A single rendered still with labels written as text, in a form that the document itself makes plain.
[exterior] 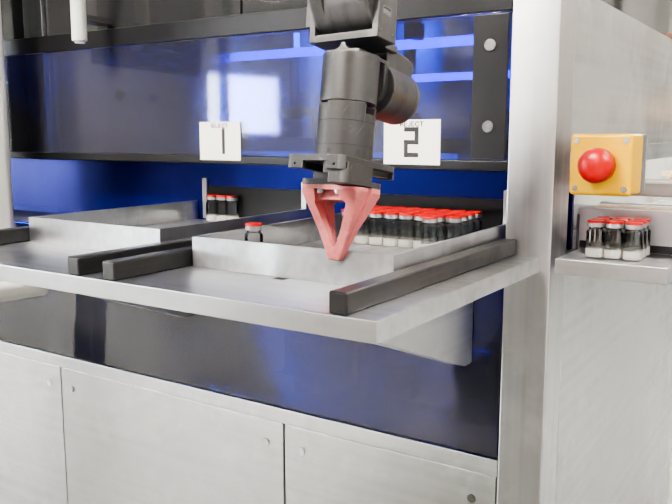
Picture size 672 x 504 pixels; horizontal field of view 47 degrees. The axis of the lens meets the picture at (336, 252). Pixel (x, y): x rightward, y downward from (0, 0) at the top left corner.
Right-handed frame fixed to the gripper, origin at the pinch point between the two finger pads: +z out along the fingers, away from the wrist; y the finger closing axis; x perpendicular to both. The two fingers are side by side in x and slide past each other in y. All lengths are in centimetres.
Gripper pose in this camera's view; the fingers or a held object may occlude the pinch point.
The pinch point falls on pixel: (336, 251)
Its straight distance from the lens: 77.1
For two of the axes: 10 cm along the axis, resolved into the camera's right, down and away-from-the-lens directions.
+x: -8.4, -0.8, 5.4
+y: 5.4, 0.3, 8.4
